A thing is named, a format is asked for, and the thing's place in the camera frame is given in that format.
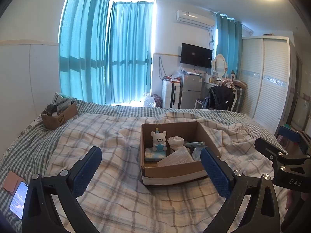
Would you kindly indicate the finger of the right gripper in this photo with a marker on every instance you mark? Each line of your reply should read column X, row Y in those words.
column 290, row 134
column 270, row 151

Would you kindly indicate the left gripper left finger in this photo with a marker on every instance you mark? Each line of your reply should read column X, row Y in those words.
column 40, row 213

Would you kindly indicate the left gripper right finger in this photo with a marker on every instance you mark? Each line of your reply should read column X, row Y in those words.
column 262, row 211

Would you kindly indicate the green plastic hanger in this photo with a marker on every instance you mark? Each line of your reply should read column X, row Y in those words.
column 194, row 144

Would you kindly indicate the red beige medicine box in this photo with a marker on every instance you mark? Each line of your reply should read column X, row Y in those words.
column 178, row 157

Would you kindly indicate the white socks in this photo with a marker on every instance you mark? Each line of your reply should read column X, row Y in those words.
column 176, row 143

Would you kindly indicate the white bear figurine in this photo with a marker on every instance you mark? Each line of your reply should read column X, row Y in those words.
column 159, row 140

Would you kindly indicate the smartphone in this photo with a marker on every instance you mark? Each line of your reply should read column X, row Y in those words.
column 18, row 201

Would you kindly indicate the green checked bed sheet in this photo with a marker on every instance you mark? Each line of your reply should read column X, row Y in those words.
column 32, row 150

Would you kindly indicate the white louvered wardrobe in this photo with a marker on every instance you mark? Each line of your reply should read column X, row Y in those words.
column 268, row 69

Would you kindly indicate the black jacket on chair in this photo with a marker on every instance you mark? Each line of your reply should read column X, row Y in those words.
column 220, row 98

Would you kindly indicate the clear plastic round container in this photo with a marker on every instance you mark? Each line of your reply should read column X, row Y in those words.
column 197, row 152

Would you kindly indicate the oval vanity mirror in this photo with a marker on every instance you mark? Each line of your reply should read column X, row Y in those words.
column 219, row 66

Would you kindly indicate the open cardboard box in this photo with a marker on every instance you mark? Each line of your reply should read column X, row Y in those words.
column 170, row 152

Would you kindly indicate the silver mini fridge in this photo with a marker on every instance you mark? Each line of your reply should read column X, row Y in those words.
column 190, row 90

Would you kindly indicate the small cardboard box with clutter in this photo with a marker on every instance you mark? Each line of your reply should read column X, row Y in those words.
column 59, row 111

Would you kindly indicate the right teal curtain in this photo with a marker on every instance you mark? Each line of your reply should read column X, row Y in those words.
column 229, row 41

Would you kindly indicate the teal curtain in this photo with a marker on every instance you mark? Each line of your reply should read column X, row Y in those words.
column 229, row 41
column 129, row 51
column 83, row 62

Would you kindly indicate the blue white tissue pack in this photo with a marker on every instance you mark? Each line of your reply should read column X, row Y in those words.
column 153, row 156

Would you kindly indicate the white suitcase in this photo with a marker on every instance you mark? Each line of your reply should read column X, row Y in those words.
column 170, row 94

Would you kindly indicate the white plastic bag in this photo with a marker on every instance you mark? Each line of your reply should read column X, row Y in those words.
column 149, row 101

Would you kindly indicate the white air conditioner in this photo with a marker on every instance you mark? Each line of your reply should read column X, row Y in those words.
column 195, row 20

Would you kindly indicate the left teal curtain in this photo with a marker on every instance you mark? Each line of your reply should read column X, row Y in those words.
column 83, row 62

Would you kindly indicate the middle teal curtain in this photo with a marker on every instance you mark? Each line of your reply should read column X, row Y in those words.
column 129, row 51

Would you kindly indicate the black wall television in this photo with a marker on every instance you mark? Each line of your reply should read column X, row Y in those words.
column 195, row 55

